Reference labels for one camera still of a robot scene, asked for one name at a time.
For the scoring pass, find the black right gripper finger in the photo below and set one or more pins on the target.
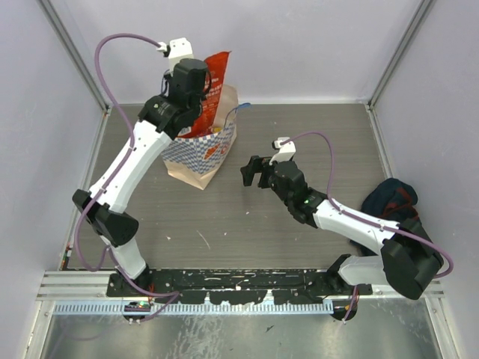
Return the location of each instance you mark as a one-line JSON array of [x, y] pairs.
[[248, 172], [256, 162]]

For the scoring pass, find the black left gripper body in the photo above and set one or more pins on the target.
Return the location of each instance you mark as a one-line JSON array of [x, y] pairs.
[[197, 105]]

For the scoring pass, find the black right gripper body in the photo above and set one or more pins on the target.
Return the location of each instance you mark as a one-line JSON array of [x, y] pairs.
[[268, 178]]

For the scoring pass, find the cream red cassava chips bag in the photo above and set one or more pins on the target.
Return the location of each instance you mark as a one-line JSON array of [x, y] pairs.
[[217, 65]]

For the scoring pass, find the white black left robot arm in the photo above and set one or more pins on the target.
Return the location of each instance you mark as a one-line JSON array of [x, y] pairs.
[[159, 122]]

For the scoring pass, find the blue checkered paper bag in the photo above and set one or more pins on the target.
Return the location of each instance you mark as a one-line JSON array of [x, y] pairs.
[[196, 161]]

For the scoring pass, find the dark blue red cloth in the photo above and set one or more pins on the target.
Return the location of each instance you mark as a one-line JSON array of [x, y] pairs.
[[392, 200]]

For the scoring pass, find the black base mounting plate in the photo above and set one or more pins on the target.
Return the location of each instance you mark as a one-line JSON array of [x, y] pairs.
[[234, 286]]

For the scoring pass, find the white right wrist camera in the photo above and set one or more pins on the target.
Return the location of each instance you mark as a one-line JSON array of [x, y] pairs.
[[285, 148]]

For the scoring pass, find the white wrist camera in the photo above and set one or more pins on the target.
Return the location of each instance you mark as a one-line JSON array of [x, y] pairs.
[[175, 51], [285, 148]]

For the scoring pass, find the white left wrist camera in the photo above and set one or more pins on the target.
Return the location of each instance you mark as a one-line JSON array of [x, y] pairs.
[[175, 51]]

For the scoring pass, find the left aluminium corner post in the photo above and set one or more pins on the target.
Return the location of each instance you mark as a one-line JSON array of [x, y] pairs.
[[70, 47]]

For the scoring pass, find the aluminium corner post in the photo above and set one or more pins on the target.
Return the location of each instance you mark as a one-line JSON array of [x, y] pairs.
[[406, 39], [70, 47]]

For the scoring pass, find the aluminium front rail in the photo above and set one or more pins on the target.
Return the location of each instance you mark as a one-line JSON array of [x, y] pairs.
[[107, 293]]

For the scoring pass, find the right aluminium corner post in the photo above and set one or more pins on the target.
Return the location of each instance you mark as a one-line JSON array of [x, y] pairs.
[[406, 39]]

